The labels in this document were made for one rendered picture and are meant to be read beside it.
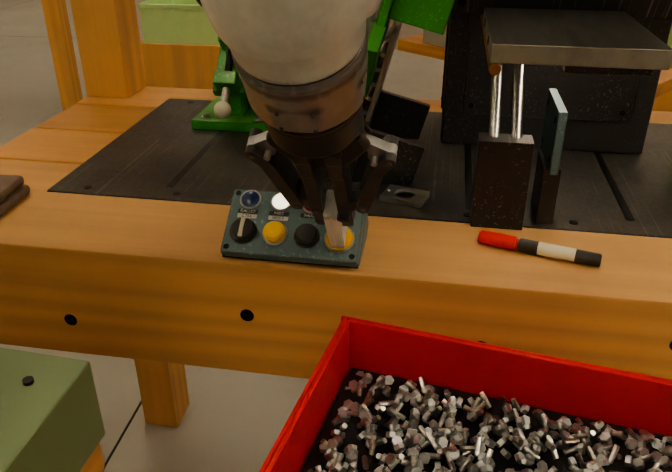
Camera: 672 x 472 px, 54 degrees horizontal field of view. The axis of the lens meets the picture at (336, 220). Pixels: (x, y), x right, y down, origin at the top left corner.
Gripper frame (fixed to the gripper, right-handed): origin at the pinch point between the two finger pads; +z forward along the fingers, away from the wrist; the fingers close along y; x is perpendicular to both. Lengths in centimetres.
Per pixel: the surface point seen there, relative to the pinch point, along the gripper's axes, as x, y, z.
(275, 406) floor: 4, -29, 120
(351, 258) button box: -2.1, 1.5, 4.3
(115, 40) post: 52, -53, 32
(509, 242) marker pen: 3.2, 18.0, 8.6
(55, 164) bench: 17, -48, 22
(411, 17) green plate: 28.8, 5.2, 1.3
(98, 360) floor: 13, -85, 126
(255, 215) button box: 2.1, -9.6, 4.3
